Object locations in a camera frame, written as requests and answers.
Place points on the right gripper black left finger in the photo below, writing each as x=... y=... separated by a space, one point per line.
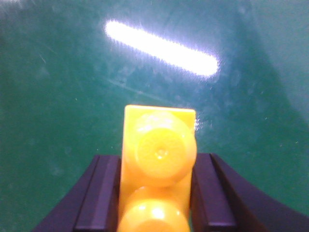
x=92 y=203

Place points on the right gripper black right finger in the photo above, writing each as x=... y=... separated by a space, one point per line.
x=223 y=201

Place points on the yellow toy brick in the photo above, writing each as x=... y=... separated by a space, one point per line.
x=158 y=155

